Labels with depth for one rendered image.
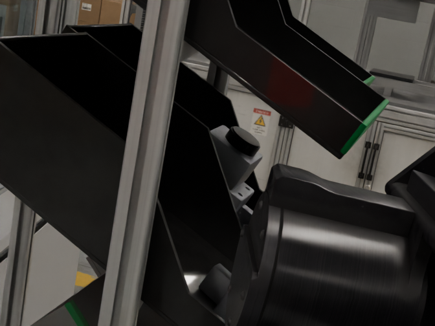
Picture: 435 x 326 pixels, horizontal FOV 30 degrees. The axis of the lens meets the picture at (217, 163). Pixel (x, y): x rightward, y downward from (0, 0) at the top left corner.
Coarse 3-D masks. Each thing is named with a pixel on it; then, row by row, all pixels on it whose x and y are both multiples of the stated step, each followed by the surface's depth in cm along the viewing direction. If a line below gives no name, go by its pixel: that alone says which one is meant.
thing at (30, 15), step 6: (30, 0) 178; (36, 0) 180; (30, 6) 179; (36, 6) 181; (30, 12) 179; (30, 18) 179; (30, 24) 180; (24, 30) 180; (30, 30) 181; (0, 186) 181; (0, 192) 182
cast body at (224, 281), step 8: (216, 272) 54; (224, 272) 54; (208, 280) 54; (216, 280) 54; (224, 280) 53; (200, 288) 54; (208, 288) 54; (216, 288) 54; (224, 288) 53; (208, 296) 54; (216, 296) 54; (224, 296) 52; (224, 304) 52; (216, 312) 52; (224, 312) 52
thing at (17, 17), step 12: (0, 0) 163; (12, 0) 170; (24, 0) 176; (0, 12) 165; (12, 12) 171; (24, 12) 178; (0, 24) 166; (12, 24) 173; (24, 24) 179; (0, 36) 167
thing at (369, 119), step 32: (192, 0) 45; (224, 0) 45; (256, 0) 57; (192, 32) 46; (224, 32) 45; (256, 32) 57; (288, 32) 57; (224, 64) 45; (256, 64) 45; (288, 64) 57; (320, 64) 56; (288, 96) 45; (320, 96) 44; (352, 96) 56; (320, 128) 44; (352, 128) 44
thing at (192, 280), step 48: (0, 48) 49; (48, 48) 57; (96, 48) 61; (0, 96) 50; (48, 96) 49; (96, 96) 62; (0, 144) 51; (48, 144) 50; (96, 144) 49; (192, 144) 60; (48, 192) 50; (96, 192) 49; (192, 192) 61; (96, 240) 50; (192, 240) 60; (144, 288) 49; (192, 288) 54
